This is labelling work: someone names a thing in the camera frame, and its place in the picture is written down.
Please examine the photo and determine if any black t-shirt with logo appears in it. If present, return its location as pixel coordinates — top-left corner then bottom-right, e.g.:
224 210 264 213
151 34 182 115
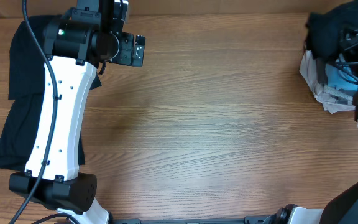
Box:
306 0 358 60

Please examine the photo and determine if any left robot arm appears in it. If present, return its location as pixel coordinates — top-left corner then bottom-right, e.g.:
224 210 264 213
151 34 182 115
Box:
9 0 145 224

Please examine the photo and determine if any light blue printed t-shirt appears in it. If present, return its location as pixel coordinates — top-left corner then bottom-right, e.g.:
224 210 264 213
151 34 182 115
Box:
325 64 358 95

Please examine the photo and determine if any beige garment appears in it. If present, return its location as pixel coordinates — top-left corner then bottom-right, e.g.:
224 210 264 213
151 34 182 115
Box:
300 50 355 114

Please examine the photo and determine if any black folded garment pile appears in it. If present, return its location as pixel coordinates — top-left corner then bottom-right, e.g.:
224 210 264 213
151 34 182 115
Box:
0 14 103 171

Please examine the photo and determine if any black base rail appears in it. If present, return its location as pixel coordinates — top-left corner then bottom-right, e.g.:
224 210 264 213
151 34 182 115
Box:
109 215 280 224

